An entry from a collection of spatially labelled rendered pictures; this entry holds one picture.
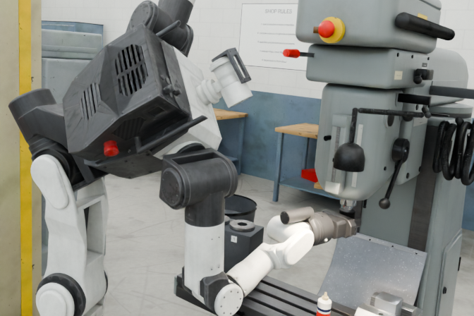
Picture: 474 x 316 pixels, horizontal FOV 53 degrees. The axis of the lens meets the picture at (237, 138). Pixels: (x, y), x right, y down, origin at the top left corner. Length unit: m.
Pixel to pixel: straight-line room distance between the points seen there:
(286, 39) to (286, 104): 0.85
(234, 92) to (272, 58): 5.37
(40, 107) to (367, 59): 0.83
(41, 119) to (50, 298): 0.46
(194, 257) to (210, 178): 0.19
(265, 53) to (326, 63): 5.26
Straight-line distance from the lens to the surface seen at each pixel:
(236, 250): 1.66
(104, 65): 1.10
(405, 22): 1.15
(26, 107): 1.33
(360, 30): 1.16
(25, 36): 2.57
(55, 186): 1.27
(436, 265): 1.85
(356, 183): 1.32
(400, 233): 1.81
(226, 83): 1.12
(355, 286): 1.83
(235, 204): 3.67
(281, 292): 1.70
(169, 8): 1.27
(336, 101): 1.32
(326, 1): 1.20
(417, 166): 1.59
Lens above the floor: 1.69
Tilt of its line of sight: 10 degrees down
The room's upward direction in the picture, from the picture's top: 4 degrees clockwise
